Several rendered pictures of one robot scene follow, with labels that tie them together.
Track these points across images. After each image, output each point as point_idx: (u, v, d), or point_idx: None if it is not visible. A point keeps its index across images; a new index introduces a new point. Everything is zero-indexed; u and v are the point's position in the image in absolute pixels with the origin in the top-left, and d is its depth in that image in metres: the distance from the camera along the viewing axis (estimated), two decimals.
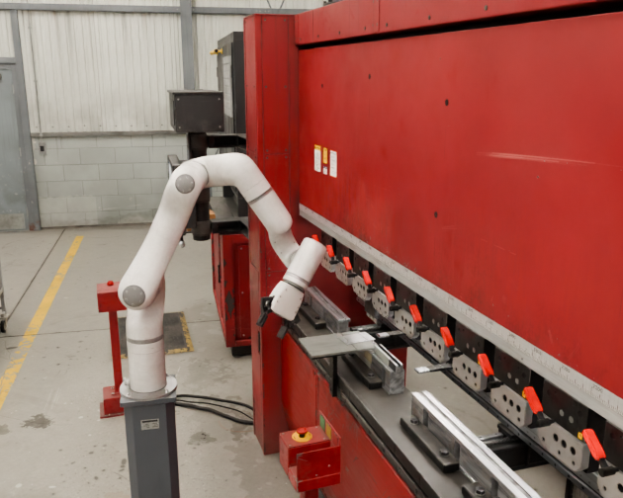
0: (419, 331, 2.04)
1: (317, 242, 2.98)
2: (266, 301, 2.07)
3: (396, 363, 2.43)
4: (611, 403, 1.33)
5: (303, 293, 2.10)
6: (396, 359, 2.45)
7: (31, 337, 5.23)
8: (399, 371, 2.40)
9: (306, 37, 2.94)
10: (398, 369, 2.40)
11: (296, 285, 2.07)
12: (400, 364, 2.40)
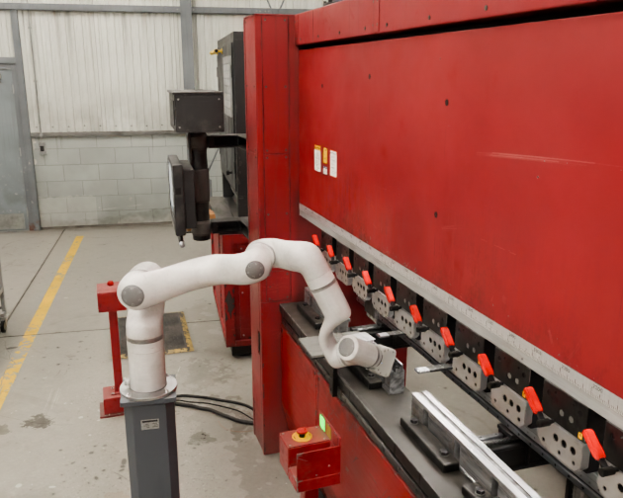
0: (419, 331, 2.04)
1: (317, 242, 2.98)
2: (393, 349, 2.30)
3: None
4: (611, 403, 1.33)
5: None
6: (396, 359, 2.45)
7: (31, 337, 5.23)
8: (399, 371, 2.40)
9: (306, 37, 2.94)
10: (398, 369, 2.40)
11: None
12: (400, 364, 2.40)
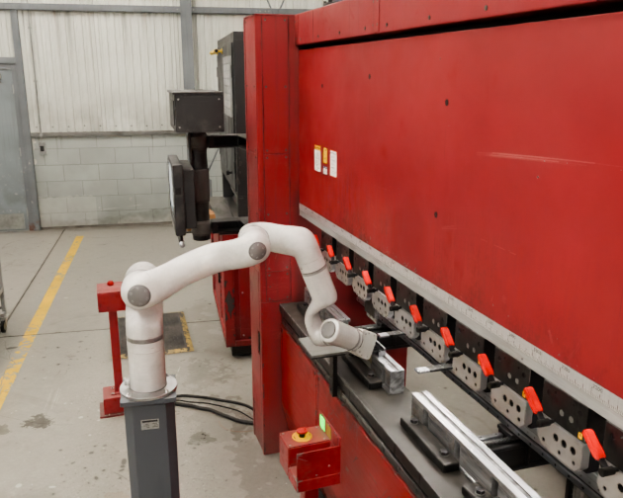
0: (419, 331, 2.04)
1: (317, 242, 2.98)
2: (374, 333, 2.42)
3: (379, 347, 2.57)
4: (611, 403, 1.33)
5: None
6: (379, 343, 2.59)
7: (31, 337, 5.23)
8: (382, 354, 2.54)
9: (306, 37, 2.94)
10: (381, 353, 2.54)
11: None
12: (384, 348, 2.54)
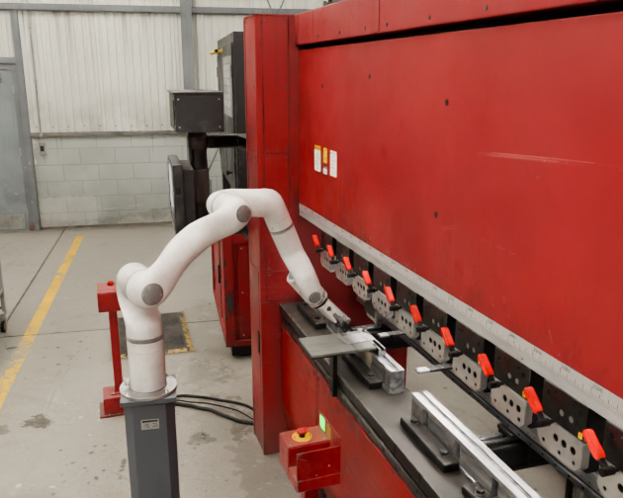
0: (419, 331, 2.04)
1: (317, 242, 2.98)
2: None
3: (379, 347, 2.57)
4: (611, 403, 1.33)
5: (320, 307, 2.50)
6: (379, 343, 2.59)
7: (31, 337, 5.23)
8: (382, 354, 2.54)
9: (306, 37, 2.94)
10: (381, 353, 2.54)
11: None
12: (384, 348, 2.54)
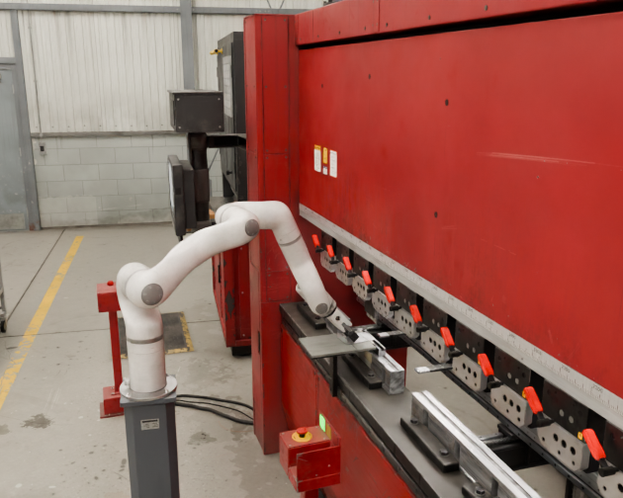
0: (419, 331, 2.04)
1: (317, 242, 2.98)
2: None
3: (379, 347, 2.57)
4: (611, 403, 1.33)
5: (328, 317, 2.52)
6: (379, 343, 2.59)
7: (31, 337, 5.23)
8: (382, 354, 2.54)
9: (306, 37, 2.94)
10: (381, 353, 2.54)
11: None
12: (384, 348, 2.54)
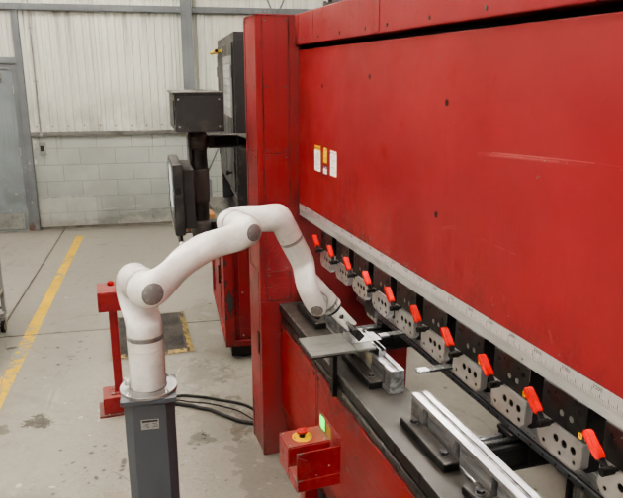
0: (419, 331, 2.04)
1: (317, 242, 2.98)
2: None
3: (379, 347, 2.57)
4: (611, 403, 1.33)
5: (332, 315, 2.54)
6: (379, 343, 2.59)
7: (31, 337, 5.23)
8: (382, 354, 2.54)
9: (306, 37, 2.94)
10: (381, 353, 2.54)
11: None
12: (384, 348, 2.54)
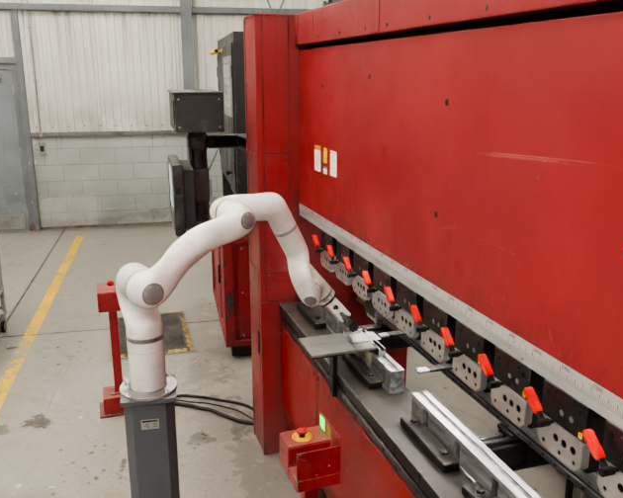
0: (419, 331, 2.04)
1: (317, 242, 2.98)
2: None
3: (379, 347, 2.57)
4: (611, 403, 1.33)
5: (326, 305, 2.52)
6: (379, 343, 2.59)
7: (31, 337, 5.23)
8: (382, 354, 2.54)
9: (306, 37, 2.94)
10: (381, 353, 2.54)
11: None
12: (384, 348, 2.54)
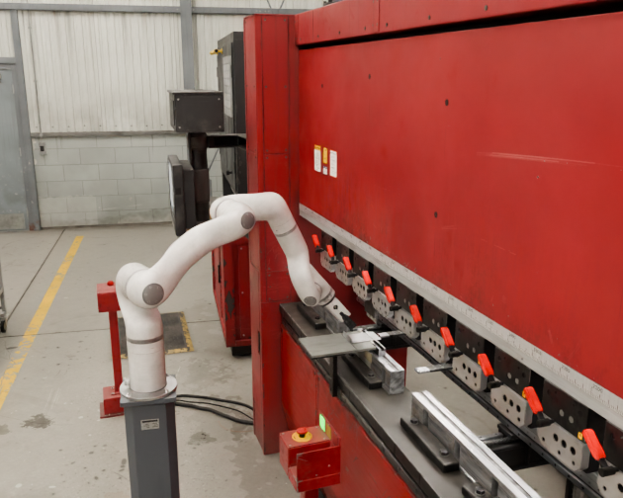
0: (419, 331, 2.04)
1: (317, 242, 2.98)
2: None
3: (379, 347, 2.57)
4: (611, 403, 1.33)
5: (326, 305, 2.52)
6: (379, 343, 2.59)
7: (31, 337, 5.23)
8: (382, 354, 2.54)
9: (306, 37, 2.94)
10: (381, 353, 2.54)
11: None
12: (384, 348, 2.54)
